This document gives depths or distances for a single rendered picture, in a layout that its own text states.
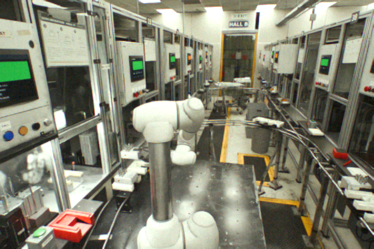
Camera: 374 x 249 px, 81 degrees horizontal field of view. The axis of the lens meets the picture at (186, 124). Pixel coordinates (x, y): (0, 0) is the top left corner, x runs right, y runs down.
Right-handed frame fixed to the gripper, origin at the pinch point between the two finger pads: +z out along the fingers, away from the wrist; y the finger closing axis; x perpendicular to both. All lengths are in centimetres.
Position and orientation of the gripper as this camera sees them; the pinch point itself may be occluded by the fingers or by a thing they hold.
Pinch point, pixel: (138, 153)
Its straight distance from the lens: 160.6
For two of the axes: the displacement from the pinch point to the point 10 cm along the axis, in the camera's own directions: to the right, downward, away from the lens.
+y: 0.1, -9.5, -3.1
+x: -2.0, 3.0, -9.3
